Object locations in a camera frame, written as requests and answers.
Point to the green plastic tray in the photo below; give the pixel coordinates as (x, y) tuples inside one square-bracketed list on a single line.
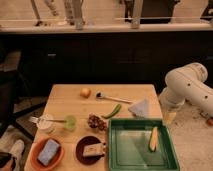
[(128, 146)]

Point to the dark brown plate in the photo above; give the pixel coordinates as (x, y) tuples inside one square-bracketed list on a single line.
[(87, 140)]

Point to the green chili pepper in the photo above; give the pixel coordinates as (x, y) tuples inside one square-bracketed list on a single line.
[(113, 113)]

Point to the white sneaker shoe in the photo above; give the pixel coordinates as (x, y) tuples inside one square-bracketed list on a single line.
[(17, 151)]

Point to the blue grey sponge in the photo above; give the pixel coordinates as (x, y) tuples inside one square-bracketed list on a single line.
[(48, 152)]

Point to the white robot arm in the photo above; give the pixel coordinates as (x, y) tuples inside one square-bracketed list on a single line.
[(186, 83)]

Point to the silver fork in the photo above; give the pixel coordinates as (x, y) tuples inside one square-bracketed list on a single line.
[(37, 120)]

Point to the dark grape bunch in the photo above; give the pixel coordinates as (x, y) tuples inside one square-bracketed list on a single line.
[(96, 123)]

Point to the orange bowl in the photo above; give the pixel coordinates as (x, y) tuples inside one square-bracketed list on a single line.
[(37, 165)]

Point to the beige block on plate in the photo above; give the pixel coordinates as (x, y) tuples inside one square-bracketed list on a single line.
[(93, 150)]

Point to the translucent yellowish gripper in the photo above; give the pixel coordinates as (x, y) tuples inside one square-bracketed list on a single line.
[(169, 112)]

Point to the green small cup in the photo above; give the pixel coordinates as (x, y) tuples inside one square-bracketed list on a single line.
[(70, 123)]

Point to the black office chair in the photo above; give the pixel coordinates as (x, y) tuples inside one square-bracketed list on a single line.
[(8, 117)]

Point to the black-headed wooden brush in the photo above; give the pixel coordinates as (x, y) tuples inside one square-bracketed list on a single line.
[(100, 95)]

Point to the small orange fruit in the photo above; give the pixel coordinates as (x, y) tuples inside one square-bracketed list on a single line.
[(85, 92)]

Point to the grey folded cloth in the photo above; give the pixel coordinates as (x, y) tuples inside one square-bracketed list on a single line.
[(140, 109)]

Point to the white small bowl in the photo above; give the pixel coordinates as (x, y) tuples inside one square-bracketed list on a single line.
[(46, 126)]

